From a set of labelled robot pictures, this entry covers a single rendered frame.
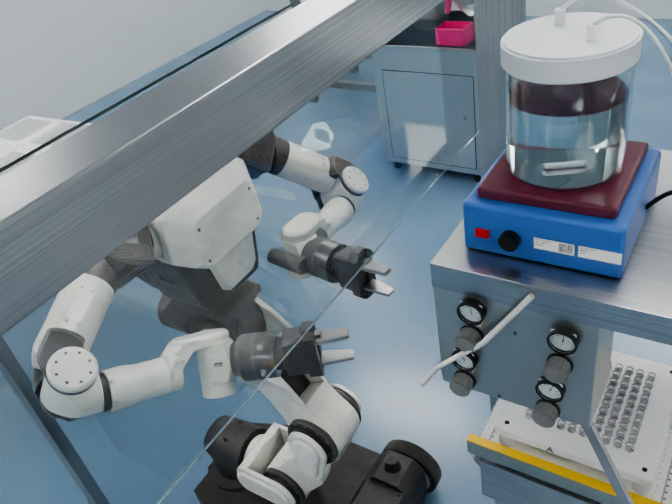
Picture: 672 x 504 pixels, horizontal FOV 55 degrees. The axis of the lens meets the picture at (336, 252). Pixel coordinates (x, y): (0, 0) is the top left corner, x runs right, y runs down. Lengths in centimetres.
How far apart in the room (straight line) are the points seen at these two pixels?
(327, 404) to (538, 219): 94
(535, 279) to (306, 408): 88
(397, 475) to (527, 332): 121
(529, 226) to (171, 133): 50
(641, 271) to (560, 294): 10
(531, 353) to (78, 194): 65
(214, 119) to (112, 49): 587
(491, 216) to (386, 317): 200
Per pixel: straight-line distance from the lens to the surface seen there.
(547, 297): 83
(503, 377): 96
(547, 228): 82
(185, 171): 47
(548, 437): 114
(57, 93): 605
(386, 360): 263
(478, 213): 85
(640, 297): 82
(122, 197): 44
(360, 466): 212
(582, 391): 92
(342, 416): 164
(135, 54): 650
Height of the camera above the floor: 188
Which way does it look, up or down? 35 degrees down
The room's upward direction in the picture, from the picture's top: 12 degrees counter-clockwise
